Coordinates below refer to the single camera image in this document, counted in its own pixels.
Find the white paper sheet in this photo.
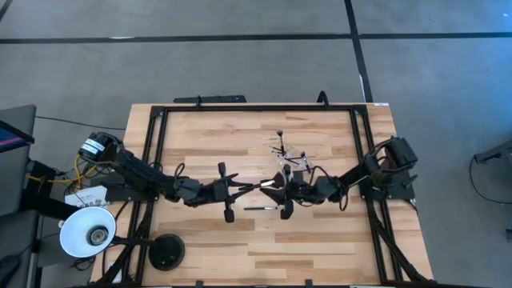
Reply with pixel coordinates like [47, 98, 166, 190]
[64, 185, 110, 210]

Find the black looped floor cable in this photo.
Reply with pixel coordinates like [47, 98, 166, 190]
[468, 154, 512, 206]

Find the grey cabinet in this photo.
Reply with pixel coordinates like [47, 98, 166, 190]
[0, 104, 38, 217]

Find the white desk lamp black base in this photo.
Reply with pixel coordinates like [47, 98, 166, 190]
[58, 206, 186, 272]

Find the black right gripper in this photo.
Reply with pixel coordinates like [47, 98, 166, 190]
[259, 163, 322, 221]

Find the thin black floor cable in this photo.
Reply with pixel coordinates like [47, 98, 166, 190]
[34, 115, 127, 131]

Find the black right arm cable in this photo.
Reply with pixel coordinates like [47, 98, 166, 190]
[310, 165, 350, 212]

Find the grey equipment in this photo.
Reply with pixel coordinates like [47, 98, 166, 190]
[474, 138, 512, 165]

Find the black rounded object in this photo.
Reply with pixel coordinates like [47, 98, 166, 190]
[0, 254, 22, 288]

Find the black metal table frame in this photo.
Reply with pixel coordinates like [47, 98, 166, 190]
[94, 102, 437, 288]

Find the tablet with blue screen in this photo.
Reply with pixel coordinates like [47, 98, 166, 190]
[0, 119, 36, 154]

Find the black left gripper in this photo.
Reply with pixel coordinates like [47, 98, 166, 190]
[195, 161, 258, 224]

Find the black power strip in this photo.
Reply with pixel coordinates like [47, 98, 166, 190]
[173, 94, 248, 105]

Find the yellow cable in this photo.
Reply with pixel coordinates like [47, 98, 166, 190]
[26, 154, 99, 190]

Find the black fan makeup brush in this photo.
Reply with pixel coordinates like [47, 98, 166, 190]
[238, 173, 286, 191]

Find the black stand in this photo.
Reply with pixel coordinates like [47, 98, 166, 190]
[19, 159, 81, 221]

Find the clear plastic cup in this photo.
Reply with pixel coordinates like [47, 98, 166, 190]
[266, 139, 311, 174]

